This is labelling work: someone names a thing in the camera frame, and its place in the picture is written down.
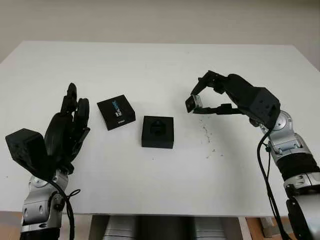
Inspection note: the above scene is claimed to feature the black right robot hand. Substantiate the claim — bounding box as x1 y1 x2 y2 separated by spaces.
191 70 259 119

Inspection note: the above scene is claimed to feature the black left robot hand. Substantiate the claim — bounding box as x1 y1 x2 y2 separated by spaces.
43 82 91 174

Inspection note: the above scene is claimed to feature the small silver cube camera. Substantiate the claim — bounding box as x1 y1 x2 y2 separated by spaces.
184 94 203 114

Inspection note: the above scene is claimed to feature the black RealSense box lid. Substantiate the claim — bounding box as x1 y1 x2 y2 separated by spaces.
96 94 137 131

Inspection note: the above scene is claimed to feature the white table leg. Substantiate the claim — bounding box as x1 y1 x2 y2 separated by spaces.
224 216 247 240
91 214 109 240

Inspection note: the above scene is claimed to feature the silver left robot thigh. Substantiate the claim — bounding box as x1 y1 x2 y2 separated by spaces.
103 216 137 240

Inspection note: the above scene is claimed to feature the black robot waist column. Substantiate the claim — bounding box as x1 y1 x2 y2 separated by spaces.
134 216 196 240

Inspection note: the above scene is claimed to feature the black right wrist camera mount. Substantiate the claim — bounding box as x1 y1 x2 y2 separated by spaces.
247 86 281 130

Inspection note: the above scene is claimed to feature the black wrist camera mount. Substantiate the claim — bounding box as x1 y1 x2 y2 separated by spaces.
247 86 281 130
4 128 59 181

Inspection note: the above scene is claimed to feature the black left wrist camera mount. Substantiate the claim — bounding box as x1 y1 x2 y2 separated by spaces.
4 128 59 181

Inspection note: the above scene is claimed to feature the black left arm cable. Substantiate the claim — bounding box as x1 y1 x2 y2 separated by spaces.
47 178 81 240

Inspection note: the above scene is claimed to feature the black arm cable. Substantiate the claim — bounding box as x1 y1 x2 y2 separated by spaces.
256 134 288 240
47 178 81 240

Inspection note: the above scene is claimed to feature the black camera box base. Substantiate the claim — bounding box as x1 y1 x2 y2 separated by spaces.
140 115 175 150

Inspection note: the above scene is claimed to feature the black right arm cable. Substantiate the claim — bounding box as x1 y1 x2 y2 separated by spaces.
256 134 288 240

